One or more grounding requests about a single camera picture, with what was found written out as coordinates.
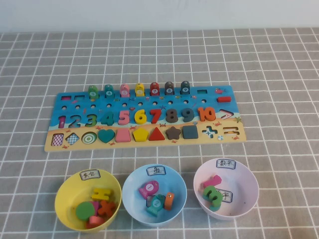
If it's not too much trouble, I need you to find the green wooden fish number three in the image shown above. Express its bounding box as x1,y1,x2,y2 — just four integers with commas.
87,85,100,100

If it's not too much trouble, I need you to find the colourful wooden puzzle board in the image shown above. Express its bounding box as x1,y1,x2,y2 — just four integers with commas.
44,85,247,153

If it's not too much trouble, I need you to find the light blue plastic bowl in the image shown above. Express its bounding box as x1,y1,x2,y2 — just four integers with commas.
122,163,188,227

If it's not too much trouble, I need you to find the pink plastic bowl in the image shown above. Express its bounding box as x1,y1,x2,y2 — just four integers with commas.
193,158,260,221

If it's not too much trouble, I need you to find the yellow plastic bowl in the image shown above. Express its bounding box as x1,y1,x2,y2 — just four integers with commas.
54,169,123,234

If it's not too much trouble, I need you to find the red wooden numeral seven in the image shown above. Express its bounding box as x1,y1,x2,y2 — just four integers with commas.
149,109,163,124

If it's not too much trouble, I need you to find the brown wooden numeral eight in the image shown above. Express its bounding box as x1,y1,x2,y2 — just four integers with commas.
165,108,179,123

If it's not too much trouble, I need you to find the red wooden triangle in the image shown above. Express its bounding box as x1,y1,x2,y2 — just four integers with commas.
149,126,166,141

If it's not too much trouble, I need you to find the brown wooden star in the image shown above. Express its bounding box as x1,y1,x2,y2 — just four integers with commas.
165,125,182,140

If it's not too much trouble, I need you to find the yellow wooden numeral six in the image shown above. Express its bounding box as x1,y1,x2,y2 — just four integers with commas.
134,109,148,124

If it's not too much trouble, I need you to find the yellow wooden pentagon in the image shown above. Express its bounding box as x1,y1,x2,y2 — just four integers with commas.
132,128,150,142

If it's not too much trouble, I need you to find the red wooden fish number seven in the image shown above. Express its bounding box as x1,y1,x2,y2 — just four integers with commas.
149,82,160,97

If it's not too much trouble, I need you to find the grey-blue wooden numeral nine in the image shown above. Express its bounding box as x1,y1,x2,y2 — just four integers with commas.
181,108,195,123

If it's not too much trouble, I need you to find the brown wooden fish number eight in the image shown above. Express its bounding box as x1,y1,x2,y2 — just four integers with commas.
164,81,175,96

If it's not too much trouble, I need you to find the dark grey wooden square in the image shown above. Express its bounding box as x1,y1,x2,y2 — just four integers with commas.
182,125,199,139

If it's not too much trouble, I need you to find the yellow wooden fish number six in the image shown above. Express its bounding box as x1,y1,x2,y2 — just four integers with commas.
135,83,146,97

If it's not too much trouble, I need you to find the pink wooden numeral five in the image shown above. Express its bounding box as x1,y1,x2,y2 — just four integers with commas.
118,110,131,125

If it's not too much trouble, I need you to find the dark grey fish number nine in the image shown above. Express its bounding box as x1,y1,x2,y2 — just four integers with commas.
179,80,191,96

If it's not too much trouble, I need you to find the pink wooden trapezoid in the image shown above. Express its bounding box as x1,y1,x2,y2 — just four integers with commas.
115,129,132,143

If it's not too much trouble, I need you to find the orange wooden numeral ten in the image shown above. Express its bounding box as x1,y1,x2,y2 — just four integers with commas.
198,107,216,122

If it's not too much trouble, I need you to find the pink wooden fish number five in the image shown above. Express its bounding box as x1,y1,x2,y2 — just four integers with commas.
119,84,131,98

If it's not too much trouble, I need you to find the teal wooden numeral four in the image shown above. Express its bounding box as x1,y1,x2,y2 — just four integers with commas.
101,111,116,126

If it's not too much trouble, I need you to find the teal wooden heart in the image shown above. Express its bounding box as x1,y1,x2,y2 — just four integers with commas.
97,129,116,144

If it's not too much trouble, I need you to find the teal wooden fish number four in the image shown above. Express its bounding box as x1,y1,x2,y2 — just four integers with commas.
104,84,115,98

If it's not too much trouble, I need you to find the magenta wooden fish number one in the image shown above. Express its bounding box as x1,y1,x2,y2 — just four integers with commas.
138,180,160,200

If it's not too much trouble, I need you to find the magenta wooden numeral one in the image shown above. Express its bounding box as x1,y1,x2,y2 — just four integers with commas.
200,174,223,190

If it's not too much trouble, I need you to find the orange wooden fish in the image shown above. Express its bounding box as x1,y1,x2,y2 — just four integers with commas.
163,191,174,211

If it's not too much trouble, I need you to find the teal wooden fish number two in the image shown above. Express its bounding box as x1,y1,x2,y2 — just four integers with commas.
146,194,166,217

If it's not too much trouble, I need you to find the green wooden numeral three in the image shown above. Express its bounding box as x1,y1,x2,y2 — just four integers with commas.
202,185,223,207

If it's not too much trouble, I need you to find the yellow wooden equals sign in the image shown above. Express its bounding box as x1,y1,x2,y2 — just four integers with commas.
91,188,113,202

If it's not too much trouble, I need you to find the orange wooden cross sign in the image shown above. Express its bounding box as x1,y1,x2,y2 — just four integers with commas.
97,200,117,218

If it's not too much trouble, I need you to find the teal wooden numeral two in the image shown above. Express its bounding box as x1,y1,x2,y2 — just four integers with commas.
202,195,221,212

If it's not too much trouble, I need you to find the green wooden disc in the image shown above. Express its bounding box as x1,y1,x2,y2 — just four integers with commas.
75,201,97,221

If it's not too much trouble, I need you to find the coral pink wooden block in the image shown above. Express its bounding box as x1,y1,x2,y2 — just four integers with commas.
86,215,106,229

